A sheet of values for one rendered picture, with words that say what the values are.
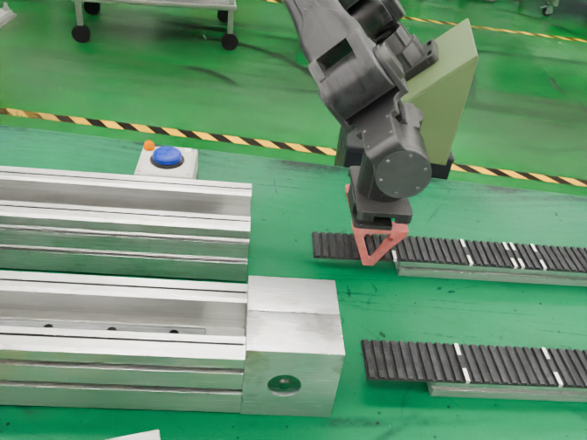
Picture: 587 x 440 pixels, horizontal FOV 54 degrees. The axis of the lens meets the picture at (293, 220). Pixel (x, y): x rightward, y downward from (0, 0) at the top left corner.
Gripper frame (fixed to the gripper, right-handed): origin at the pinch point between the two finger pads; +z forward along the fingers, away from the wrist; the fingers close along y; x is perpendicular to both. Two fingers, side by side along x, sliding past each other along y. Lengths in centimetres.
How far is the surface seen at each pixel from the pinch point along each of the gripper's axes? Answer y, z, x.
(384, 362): 19.4, -0.2, -0.6
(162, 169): -10.3, -3.0, -27.9
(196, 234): 5.1, -4.2, -21.5
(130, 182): -2.7, -5.5, -30.6
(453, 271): 1.3, 2.0, 12.1
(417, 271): 1.9, 2.1, 7.1
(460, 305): 6.9, 3.0, 11.8
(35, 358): 24.2, -4.2, -33.7
